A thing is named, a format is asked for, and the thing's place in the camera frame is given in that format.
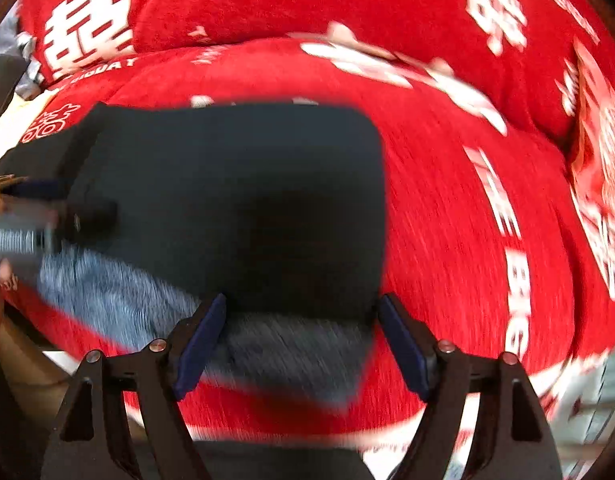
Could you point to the red wedding pillow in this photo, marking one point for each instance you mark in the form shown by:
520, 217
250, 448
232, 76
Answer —
519, 53

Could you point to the black and grey pants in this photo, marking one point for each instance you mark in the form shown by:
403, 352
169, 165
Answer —
280, 207

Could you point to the grey crumpled cloth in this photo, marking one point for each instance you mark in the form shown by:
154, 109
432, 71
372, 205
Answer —
20, 71

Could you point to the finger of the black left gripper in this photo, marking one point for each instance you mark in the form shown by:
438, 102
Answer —
82, 223

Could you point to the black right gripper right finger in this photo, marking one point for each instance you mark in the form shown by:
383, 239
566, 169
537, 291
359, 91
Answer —
512, 439

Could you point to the red wedding blanket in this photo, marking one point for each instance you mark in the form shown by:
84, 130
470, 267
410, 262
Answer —
487, 240

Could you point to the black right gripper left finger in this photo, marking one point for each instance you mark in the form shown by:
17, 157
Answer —
91, 437

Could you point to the white bed sheet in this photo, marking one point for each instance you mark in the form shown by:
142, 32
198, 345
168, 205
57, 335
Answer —
18, 116

